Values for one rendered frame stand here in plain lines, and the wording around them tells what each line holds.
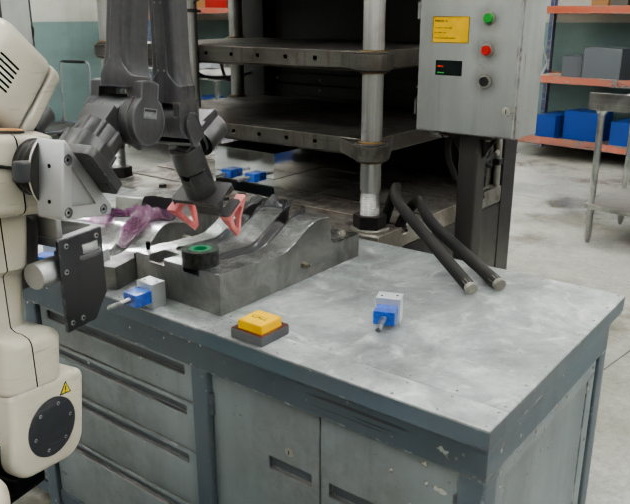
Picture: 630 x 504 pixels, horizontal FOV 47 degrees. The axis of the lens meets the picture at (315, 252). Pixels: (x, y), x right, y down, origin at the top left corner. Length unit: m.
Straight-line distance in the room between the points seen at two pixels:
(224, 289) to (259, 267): 0.11
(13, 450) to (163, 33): 0.71
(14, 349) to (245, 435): 0.56
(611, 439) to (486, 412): 1.61
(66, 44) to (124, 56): 8.21
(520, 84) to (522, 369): 0.92
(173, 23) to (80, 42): 8.21
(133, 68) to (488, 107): 1.13
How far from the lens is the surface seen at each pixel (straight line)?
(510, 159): 2.86
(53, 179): 1.08
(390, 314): 1.43
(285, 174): 2.46
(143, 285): 1.59
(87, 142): 1.11
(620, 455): 2.72
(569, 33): 8.43
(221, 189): 1.37
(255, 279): 1.58
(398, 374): 1.29
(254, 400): 1.53
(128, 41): 1.18
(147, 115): 1.17
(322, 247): 1.75
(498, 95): 2.04
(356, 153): 2.10
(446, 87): 2.10
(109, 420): 1.99
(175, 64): 1.26
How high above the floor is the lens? 1.39
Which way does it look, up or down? 18 degrees down
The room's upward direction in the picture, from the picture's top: straight up
